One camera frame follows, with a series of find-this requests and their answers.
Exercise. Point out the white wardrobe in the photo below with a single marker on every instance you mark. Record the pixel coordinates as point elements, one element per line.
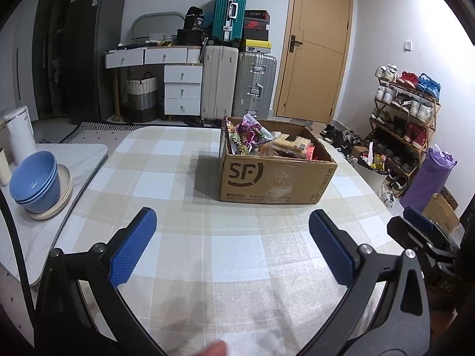
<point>22,81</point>

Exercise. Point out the shoe rack with shoes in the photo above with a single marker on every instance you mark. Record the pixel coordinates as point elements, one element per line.
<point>415,133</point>

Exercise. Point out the printed cardboard carton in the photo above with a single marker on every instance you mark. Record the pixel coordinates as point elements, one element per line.
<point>441,211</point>

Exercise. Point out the blue bowl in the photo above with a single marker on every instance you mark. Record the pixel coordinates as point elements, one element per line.
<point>52,202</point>
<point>48,210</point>

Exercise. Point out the silver suitcase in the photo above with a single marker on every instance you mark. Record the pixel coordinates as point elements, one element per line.
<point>256,78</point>

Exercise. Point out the oval mirror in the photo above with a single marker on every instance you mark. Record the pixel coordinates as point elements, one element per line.
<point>159,26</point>

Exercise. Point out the dark grey refrigerator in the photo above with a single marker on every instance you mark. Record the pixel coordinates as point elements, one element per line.
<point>92,63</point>

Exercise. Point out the pile of wrappers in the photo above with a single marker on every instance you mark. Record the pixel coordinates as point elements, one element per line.
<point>376,159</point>

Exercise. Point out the bread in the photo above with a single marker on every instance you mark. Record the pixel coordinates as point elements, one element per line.
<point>266,150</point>

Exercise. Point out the person's left hand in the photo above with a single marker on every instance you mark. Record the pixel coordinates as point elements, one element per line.
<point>213,350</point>

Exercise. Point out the woven laundry basket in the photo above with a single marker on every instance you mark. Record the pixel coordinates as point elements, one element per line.
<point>143,96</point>

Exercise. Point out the wooden shoe rack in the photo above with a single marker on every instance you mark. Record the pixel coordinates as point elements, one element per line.
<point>437,108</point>

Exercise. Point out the white cup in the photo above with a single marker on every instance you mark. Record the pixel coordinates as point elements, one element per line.
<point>4,168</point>

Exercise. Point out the white trash bin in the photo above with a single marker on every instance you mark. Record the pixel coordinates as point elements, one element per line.
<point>371,168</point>

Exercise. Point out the white drawer dresser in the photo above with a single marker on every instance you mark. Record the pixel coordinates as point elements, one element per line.
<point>182,92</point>

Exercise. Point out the beige suitcase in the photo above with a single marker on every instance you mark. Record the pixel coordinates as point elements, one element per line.
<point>219,81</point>

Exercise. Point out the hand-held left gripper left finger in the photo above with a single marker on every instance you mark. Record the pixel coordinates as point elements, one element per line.
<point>133,248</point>

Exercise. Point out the black bag white print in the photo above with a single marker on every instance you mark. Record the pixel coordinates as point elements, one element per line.
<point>194,18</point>

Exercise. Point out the wooden door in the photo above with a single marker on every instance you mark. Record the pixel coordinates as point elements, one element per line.
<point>315,81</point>

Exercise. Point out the red yellow snack packet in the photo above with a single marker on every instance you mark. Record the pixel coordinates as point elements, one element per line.
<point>310,152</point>

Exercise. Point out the stacked blue bowls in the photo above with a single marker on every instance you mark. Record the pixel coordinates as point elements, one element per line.
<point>35,178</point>

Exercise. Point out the black wardrobe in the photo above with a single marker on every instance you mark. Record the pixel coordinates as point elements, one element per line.
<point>48,63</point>

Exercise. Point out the beige plate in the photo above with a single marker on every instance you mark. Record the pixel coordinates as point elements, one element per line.
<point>67,189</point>

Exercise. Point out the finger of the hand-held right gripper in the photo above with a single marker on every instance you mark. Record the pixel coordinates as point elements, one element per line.
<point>419,218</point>
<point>408,233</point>

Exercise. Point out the teal suitcase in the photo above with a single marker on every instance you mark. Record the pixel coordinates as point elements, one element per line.
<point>224,15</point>

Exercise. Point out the white lidded canister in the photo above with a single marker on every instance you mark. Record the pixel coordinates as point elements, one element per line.
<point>20,137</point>

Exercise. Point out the black storage basket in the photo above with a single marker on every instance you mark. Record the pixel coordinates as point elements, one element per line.
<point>189,37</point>

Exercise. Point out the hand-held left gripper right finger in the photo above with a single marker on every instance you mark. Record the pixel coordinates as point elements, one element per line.
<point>330,248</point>

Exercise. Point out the pale cracker packet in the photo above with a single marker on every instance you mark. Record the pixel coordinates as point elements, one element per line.
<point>293,142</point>

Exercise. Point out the cluster of sneakers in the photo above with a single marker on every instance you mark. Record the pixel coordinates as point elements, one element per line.
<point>345,141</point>

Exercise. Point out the brown cardboard box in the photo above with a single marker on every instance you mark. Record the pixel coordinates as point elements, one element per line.
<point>259,178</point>

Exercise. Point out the red black shoe box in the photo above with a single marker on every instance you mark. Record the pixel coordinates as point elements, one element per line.
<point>256,25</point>

